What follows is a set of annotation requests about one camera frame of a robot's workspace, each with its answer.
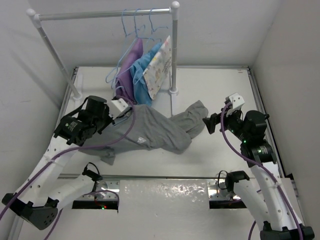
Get grey t shirt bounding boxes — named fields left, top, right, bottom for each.
left=80, top=100, right=209, bottom=165

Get blue garment on hanger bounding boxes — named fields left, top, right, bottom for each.
left=129, top=42, right=162, bottom=106

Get metal base plate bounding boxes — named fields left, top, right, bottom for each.
left=76, top=181, right=120, bottom=201
left=207, top=179, right=241, bottom=201

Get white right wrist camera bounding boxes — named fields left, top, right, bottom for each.
left=225, top=92, right=245, bottom=111

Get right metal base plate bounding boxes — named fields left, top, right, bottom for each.
left=207, top=179, right=241, bottom=201

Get purple garment on hanger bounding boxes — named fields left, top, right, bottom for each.
left=115, top=38, right=143, bottom=104

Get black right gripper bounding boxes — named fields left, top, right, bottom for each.
left=202, top=104, right=249, bottom=142

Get white clothes rack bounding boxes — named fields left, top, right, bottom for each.
left=26, top=1, right=180, bottom=100

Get purple cable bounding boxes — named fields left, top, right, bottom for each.
left=219, top=102, right=307, bottom=240
left=0, top=96, right=137, bottom=240

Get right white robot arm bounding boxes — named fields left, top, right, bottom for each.
left=203, top=108, right=315, bottom=240

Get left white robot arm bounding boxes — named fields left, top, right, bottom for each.
left=0, top=95, right=136, bottom=230

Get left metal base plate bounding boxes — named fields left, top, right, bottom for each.
left=76, top=181, right=120, bottom=201

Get white foam front board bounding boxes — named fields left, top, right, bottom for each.
left=7, top=178, right=311, bottom=240

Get white patterned garment on hanger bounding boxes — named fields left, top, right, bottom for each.
left=143, top=35, right=172, bottom=100

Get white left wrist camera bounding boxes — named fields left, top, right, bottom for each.
left=107, top=98, right=129, bottom=119

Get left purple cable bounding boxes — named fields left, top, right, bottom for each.
left=0, top=96, right=137, bottom=240

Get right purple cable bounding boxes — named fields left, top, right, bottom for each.
left=219, top=102, right=307, bottom=240

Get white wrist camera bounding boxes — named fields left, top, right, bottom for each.
left=107, top=98, right=129, bottom=119
left=225, top=92, right=245, bottom=111

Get light blue wire hanger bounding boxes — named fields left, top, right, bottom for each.
left=113, top=116, right=128, bottom=126

